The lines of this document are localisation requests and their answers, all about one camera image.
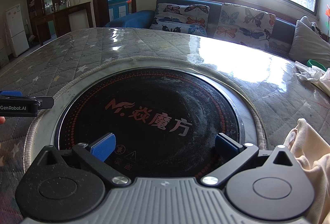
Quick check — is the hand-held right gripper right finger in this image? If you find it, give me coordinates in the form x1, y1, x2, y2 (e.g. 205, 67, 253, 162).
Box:
201, 133, 301, 187

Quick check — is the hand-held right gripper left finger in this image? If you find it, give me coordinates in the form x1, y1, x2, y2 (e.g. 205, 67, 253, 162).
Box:
33, 132, 132, 187

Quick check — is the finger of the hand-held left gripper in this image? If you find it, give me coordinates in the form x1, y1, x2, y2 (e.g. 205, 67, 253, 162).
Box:
38, 96, 55, 111
0, 90, 36, 101

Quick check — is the cream long-sleeve shirt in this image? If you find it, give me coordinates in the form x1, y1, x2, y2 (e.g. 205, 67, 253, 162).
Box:
283, 118, 330, 215

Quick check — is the white refrigerator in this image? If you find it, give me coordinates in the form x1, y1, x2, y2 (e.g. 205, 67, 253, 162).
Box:
5, 4, 30, 58

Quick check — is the black round induction cooktop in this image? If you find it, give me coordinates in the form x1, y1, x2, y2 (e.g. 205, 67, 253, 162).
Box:
53, 68, 245, 181

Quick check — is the dark wooden sideboard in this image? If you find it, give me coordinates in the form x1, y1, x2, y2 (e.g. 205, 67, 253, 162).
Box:
34, 1, 92, 46

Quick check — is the white crumpled plastic bag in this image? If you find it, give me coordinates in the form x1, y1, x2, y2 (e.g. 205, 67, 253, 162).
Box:
295, 61, 328, 83

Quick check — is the pale yellow cloth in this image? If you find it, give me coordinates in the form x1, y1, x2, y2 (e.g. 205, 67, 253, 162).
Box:
315, 69, 330, 98

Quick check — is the blue white cabinet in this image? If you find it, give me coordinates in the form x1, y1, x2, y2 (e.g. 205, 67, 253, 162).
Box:
107, 0, 131, 21

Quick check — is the green plastic item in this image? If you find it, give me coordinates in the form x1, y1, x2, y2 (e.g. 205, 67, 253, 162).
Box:
306, 59, 327, 70

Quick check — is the butterfly print cushion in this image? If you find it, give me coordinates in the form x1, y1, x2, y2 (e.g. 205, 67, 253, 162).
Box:
216, 3, 277, 51
150, 3, 210, 37

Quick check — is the blue sofa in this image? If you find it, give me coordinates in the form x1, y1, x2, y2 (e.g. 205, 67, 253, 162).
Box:
103, 0, 297, 59

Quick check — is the grey cushion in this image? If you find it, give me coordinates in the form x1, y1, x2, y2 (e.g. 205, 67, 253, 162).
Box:
288, 19, 330, 66

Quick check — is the grey white plush toy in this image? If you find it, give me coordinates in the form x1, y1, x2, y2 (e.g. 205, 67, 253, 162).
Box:
300, 16, 329, 41

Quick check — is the orange artificial flower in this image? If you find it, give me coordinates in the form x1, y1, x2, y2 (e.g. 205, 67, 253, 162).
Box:
324, 4, 330, 37

